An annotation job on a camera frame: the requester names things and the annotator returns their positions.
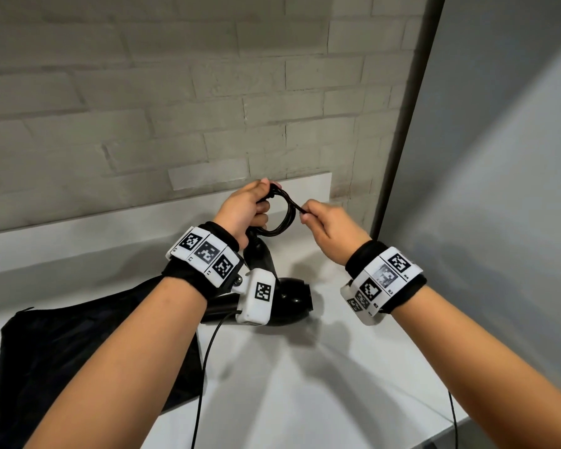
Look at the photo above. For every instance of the person's right hand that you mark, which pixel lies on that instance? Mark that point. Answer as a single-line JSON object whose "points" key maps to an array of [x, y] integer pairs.
{"points": [[332, 231]]}

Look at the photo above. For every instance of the person's left hand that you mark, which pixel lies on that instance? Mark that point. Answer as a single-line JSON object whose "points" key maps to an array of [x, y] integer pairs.
{"points": [[243, 212]]}

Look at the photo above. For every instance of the black hair dryer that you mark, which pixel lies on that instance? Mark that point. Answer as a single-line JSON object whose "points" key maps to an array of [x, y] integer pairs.
{"points": [[292, 296]]}

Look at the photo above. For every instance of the black fabric pouch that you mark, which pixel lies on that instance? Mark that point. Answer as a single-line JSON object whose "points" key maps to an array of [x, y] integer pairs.
{"points": [[51, 360]]}

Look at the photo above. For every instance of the person's right forearm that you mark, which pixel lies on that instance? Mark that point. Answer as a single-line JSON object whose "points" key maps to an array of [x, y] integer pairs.
{"points": [[486, 369]]}

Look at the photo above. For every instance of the person's left forearm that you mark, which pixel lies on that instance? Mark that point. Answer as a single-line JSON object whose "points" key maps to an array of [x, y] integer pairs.
{"points": [[117, 364]]}

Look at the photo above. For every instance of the black wristband with marker tiles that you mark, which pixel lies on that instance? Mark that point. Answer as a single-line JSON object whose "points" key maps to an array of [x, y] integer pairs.
{"points": [[388, 275], [205, 257]]}

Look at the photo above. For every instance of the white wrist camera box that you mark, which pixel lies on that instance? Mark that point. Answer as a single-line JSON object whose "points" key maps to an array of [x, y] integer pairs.
{"points": [[257, 299], [360, 306]]}

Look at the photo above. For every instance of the dark corner post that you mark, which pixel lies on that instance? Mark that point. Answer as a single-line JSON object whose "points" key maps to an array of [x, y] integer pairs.
{"points": [[409, 112]]}

